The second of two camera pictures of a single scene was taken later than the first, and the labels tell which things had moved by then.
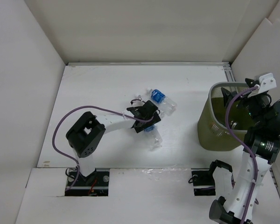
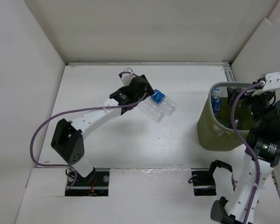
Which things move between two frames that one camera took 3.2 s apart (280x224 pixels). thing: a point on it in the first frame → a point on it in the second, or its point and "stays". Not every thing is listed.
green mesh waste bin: (213, 131) stays
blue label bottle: (166, 105) stays
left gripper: (156, 120) → (149, 92)
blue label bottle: (152, 137) → (216, 99)
